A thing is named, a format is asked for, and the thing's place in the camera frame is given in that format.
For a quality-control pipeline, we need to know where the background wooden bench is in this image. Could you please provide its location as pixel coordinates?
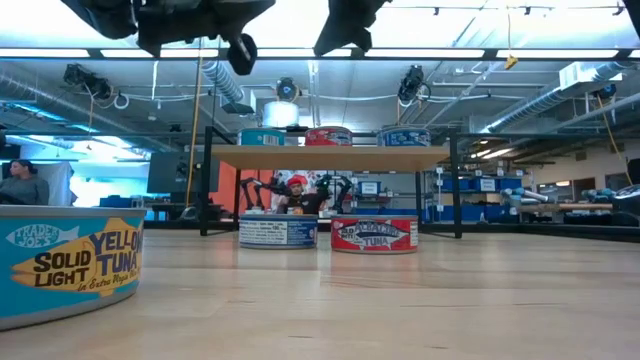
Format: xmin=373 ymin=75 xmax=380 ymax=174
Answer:
xmin=519 ymin=201 xmax=615 ymax=213

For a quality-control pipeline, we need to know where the grey cloth cover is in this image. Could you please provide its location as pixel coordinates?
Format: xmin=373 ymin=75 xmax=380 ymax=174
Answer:
xmin=34 ymin=160 xmax=77 ymax=207

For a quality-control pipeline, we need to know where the white duct box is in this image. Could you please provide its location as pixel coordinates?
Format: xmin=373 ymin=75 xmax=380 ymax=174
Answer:
xmin=557 ymin=60 xmax=625 ymax=92

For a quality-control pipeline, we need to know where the black ceiling vent hood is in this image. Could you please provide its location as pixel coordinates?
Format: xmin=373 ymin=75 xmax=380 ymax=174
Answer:
xmin=221 ymin=101 xmax=257 ymax=116

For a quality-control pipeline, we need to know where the silver flexible ceiling duct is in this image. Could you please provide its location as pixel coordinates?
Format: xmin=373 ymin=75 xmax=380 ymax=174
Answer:
xmin=201 ymin=59 xmax=247 ymax=105

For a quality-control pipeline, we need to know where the blue white-label tuna can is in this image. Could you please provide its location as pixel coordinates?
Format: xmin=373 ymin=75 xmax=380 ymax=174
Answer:
xmin=375 ymin=125 xmax=433 ymax=147
xmin=237 ymin=213 xmax=320 ymax=250

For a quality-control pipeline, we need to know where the overhead light bar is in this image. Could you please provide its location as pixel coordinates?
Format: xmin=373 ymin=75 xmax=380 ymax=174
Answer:
xmin=0 ymin=47 xmax=640 ymax=62

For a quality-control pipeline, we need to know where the large silver ceiling duct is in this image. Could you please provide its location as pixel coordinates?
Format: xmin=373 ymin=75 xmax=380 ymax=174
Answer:
xmin=449 ymin=58 xmax=640 ymax=154

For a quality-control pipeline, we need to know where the yellowish vertical pole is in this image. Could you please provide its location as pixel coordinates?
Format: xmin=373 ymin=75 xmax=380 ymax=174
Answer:
xmin=183 ymin=47 xmax=206 ymax=210

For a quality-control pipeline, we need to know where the orange panel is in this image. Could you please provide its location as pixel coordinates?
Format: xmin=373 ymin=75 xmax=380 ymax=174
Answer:
xmin=218 ymin=168 xmax=275 ymax=214

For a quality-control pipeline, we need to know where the black domed object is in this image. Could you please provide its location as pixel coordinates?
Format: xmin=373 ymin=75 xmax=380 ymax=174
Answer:
xmin=610 ymin=158 xmax=640 ymax=215

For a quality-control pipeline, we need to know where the yellow hanging cable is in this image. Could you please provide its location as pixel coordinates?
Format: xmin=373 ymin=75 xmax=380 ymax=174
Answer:
xmin=594 ymin=93 xmax=635 ymax=187

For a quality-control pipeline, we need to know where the person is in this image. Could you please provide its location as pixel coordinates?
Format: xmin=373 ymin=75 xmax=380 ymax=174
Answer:
xmin=277 ymin=173 xmax=329 ymax=216
xmin=0 ymin=158 xmax=51 ymax=206

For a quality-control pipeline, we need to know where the blue bin white label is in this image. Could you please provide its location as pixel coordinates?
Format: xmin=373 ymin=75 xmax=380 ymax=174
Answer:
xmin=356 ymin=179 xmax=383 ymax=197

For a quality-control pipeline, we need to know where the rack with blue bins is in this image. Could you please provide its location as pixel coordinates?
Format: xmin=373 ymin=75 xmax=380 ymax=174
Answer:
xmin=423 ymin=167 xmax=526 ymax=224

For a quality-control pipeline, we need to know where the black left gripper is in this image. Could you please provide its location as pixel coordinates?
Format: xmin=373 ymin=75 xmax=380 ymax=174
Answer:
xmin=134 ymin=0 xmax=277 ymax=76

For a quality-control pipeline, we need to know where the teal yellowfin tuna can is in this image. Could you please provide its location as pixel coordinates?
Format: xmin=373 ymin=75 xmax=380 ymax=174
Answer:
xmin=0 ymin=205 xmax=147 ymax=332
xmin=236 ymin=127 xmax=287 ymax=147

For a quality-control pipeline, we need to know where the wooden shelf black frame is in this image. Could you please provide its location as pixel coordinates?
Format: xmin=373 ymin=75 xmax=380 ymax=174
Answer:
xmin=198 ymin=126 xmax=464 ymax=240

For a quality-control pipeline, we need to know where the red albacore tuna can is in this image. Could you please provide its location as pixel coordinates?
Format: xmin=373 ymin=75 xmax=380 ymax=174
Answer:
xmin=303 ymin=125 xmax=355 ymax=147
xmin=329 ymin=214 xmax=420 ymax=255

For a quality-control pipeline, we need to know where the grey ceiling duct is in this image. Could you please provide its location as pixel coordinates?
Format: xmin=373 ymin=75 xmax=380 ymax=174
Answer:
xmin=0 ymin=67 xmax=176 ymax=151

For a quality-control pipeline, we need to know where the dark computer monitor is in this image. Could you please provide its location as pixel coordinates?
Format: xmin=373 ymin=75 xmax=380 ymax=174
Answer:
xmin=146 ymin=151 xmax=222 ymax=196

